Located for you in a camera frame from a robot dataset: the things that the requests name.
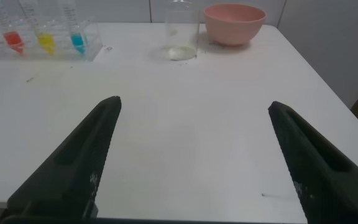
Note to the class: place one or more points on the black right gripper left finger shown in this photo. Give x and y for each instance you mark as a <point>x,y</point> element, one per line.
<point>70,168</point>

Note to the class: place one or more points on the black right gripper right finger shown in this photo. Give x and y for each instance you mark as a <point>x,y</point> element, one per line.
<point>325,174</point>

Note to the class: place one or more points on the test tube with blue liquid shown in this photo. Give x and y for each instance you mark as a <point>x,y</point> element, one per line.
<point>77,40</point>

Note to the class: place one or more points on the test tube with yellow liquid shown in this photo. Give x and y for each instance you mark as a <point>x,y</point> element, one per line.
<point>46,41</point>

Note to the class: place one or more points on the clear plastic test tube rack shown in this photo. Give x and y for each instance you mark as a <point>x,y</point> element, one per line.
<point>61,49</point>

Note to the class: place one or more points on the test tube with red liquid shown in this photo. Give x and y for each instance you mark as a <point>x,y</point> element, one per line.
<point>13,40</point>

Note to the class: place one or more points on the clear plastic beaker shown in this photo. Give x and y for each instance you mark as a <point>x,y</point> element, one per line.
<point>181,37</point>

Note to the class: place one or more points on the pink bowl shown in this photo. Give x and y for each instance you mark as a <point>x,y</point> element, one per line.
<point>233,29</point>

